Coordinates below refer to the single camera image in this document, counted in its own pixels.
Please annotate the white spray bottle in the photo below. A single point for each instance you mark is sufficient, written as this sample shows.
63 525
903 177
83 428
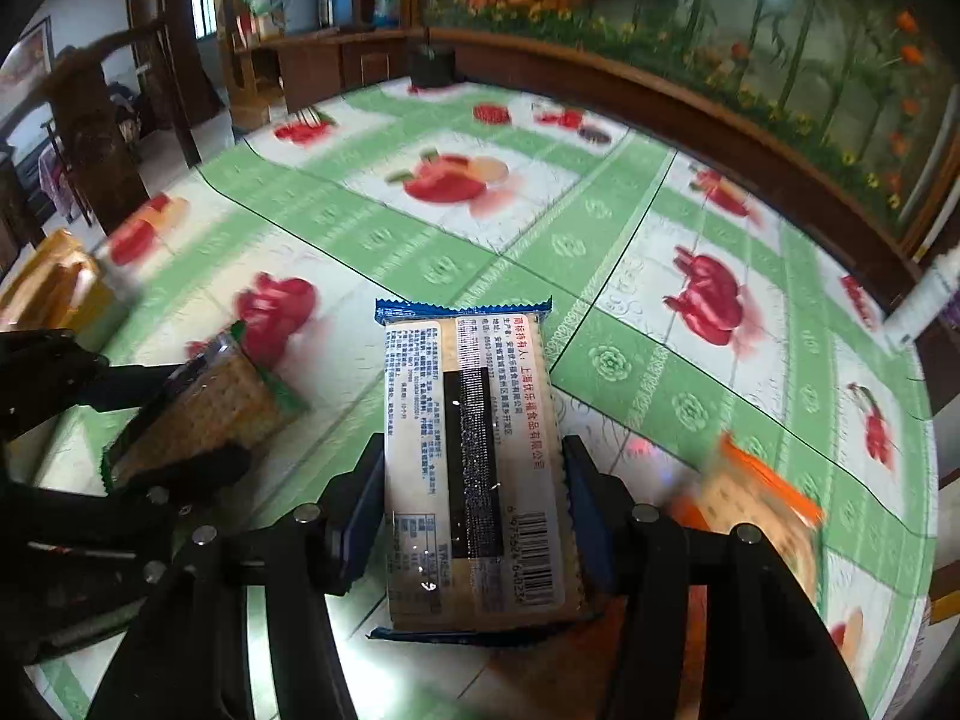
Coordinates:
922 300

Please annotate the blue cracker packet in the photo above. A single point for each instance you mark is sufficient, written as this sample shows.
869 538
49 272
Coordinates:
480 427

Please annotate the wooden partition cabinet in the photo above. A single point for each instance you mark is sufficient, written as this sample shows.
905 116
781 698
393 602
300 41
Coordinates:
600 105

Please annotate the framed wall picture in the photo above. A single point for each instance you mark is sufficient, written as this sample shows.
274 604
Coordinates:
26 52

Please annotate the small black container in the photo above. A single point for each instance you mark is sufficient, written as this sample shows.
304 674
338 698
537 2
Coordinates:
431 67

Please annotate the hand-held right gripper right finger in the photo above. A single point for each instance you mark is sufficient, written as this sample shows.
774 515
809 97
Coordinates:
589 517

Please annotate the flower scene glass panel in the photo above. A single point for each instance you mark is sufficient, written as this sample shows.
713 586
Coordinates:
712 30

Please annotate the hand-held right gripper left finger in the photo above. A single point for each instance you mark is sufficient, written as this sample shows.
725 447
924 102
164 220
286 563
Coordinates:
360 517

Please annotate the green cracker packet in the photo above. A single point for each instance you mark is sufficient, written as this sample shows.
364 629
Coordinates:
217 405

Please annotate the large orange-edged cracker packet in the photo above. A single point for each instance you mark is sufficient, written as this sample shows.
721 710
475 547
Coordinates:
757 525

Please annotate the dark wooden chair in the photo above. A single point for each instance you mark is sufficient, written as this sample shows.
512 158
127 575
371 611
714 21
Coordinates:
97 127

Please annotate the yellow plastic basket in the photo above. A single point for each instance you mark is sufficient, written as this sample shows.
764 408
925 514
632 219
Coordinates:
45 277

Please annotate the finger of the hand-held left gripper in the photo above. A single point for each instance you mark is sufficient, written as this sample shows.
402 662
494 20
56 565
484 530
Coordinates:
187 476
112 386

